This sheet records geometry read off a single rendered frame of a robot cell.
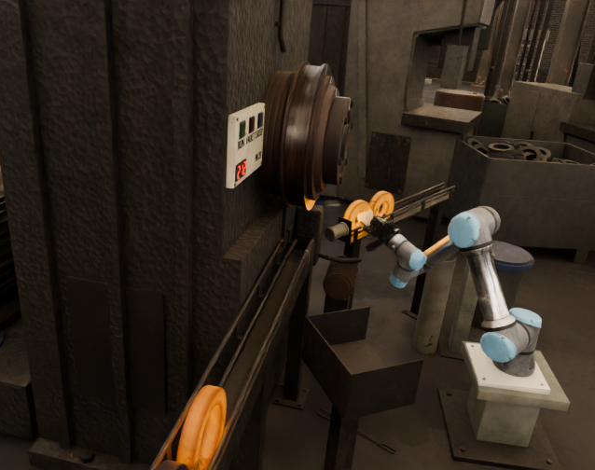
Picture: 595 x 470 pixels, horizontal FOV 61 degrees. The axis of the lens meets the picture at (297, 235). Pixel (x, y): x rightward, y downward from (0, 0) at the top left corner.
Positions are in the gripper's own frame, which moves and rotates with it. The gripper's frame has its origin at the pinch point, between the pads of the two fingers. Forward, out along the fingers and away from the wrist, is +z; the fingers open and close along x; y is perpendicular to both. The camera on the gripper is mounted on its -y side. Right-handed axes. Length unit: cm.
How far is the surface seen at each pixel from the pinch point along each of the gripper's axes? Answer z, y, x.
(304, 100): -4, 58, 60
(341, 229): -2.7, -2.3, 12.3
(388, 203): -0.3, 3.2, -18.6
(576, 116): 43, 6, -349
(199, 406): -59, 26, 121
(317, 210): 1.1, 8.4, 27.9
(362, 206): 0.3, 5.0, 0.0
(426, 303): -34, -35, -34
